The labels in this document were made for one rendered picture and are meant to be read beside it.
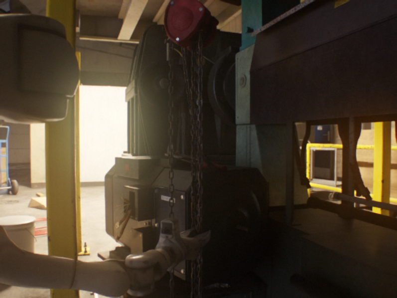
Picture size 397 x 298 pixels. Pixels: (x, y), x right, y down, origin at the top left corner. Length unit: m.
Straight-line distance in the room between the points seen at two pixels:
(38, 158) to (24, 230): 4.74
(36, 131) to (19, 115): 6.93
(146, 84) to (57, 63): 1.66
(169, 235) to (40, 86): 0.62
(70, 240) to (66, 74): 0.94
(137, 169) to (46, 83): 1.14
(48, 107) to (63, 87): 0.03
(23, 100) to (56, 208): 0.92
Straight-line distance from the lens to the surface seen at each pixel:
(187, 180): 1.26
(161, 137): 2.17
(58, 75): 0.40
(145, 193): 1.36
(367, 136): 4.83
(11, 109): 0.38
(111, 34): 3.18
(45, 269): 0.75
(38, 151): 7.31
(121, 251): 1.73
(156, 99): 2.04
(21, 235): 2.67
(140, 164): 1.50
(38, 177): 7.35
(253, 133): 1.82
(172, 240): 0.92
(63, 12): 1.32
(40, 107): 0.38
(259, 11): 1.89
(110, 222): 1.82
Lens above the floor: 0.96
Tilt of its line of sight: 2 degrees down
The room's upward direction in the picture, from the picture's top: straight up
